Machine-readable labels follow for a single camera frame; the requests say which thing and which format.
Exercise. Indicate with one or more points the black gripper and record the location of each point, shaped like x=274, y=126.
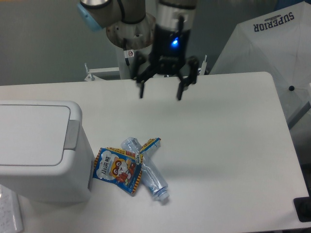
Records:
x=167, y=57

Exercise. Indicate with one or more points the white plastic trash can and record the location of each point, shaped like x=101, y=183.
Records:
x=44, y=151

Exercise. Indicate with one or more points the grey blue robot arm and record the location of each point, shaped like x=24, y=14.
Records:
x=150, y=44

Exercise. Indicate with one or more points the blue yellow snack wrapper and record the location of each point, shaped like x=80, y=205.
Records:
x=150, y=147

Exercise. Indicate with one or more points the crushed clear plastic bottle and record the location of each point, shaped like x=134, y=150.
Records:
x=151, y=177

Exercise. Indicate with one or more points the blue cartoon snack bag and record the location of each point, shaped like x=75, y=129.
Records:
x=119, y=167

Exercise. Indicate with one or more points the white superior umbrella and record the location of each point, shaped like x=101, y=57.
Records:
x=278, y=43

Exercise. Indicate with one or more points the black device at table edge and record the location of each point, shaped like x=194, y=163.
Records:
x=303, y=208

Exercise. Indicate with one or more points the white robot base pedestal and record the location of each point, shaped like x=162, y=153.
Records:
x=126, y=58

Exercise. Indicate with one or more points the white metal mounting bracket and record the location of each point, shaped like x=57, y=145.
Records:
x=101, y=74

